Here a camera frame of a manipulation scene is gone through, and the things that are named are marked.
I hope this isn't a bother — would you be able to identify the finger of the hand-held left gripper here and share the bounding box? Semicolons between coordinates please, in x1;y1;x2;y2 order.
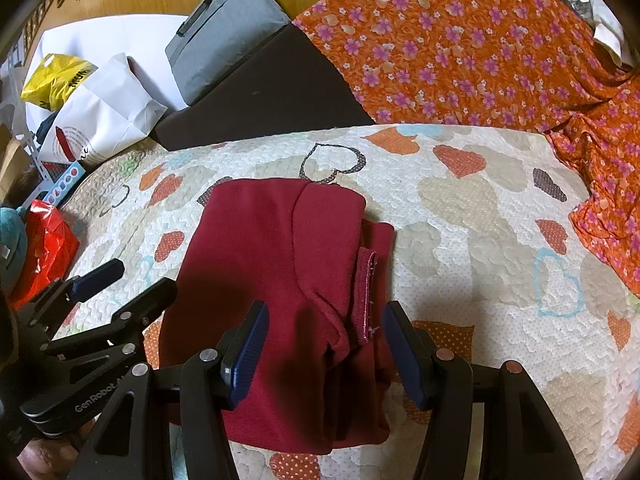
27;259;127;328
42;277;179;362

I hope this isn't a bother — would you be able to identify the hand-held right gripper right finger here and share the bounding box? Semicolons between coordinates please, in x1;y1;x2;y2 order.
382;301;583;480

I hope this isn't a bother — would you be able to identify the cardboard box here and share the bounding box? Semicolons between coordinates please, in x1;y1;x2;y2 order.
0;125;32;202

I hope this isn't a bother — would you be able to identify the orange floral cloth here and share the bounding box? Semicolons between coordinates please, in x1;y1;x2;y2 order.
290;0;640;296

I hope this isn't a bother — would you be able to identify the yellow plastic bag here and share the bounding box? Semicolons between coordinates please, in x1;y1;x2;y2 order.
20;54;98;111

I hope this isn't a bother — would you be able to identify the teal soft toy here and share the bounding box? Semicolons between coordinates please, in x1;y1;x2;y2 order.
0;205;29;292

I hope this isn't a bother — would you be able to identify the person's left hand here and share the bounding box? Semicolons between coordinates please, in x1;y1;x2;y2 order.
17;422;101;480

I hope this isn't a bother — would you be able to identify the silver foil bag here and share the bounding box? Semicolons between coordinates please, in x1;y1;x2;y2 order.
545;0;601;27

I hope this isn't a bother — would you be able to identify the red plastic bag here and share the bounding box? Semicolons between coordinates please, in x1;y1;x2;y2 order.
10;199;81;311

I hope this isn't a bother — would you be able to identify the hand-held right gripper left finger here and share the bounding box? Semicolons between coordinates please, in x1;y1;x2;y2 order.
65;301;270;480

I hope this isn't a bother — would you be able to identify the heart patterned quilt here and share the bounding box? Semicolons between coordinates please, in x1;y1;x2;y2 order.
52;122;640;480

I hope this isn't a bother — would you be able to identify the white cloth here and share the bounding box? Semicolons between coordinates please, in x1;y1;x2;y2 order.
592;10;627;68

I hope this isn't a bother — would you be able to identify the grey case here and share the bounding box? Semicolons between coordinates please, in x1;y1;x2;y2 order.
165;0;292;107

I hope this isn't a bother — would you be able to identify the dark brown cushion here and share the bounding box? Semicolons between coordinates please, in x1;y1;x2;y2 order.
150;22;376;153

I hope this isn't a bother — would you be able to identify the white paper bag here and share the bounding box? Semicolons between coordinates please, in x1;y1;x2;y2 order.
37;52;168;171

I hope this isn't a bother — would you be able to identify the maroon shirt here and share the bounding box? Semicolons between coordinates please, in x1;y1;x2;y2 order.
157;177;401;456

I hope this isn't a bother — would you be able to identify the colourful dotted box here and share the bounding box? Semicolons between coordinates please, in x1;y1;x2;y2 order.
37;160;86;208

